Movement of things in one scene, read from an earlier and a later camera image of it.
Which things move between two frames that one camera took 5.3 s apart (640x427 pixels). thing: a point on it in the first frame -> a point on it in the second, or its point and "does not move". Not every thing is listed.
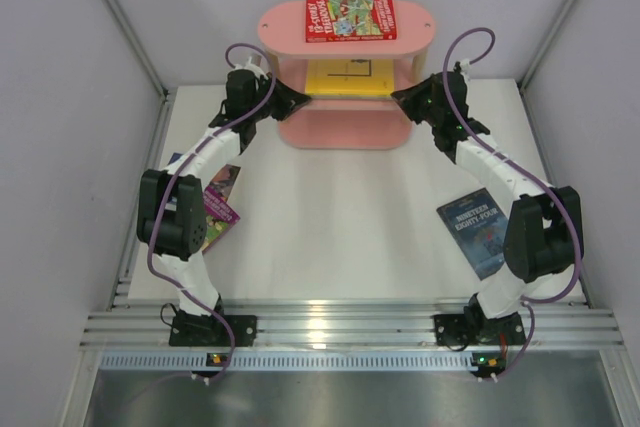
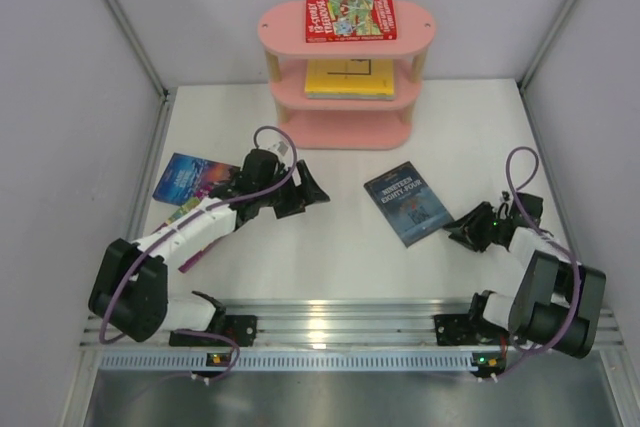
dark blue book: [479, 228] -> [408, 203]
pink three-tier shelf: [347, 123] does not move
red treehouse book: [349, 18] does not move
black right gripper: [409, 98] -> [466, 229]
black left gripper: [288, 100] -> [301, 195]
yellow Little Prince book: [347, 77] does not move
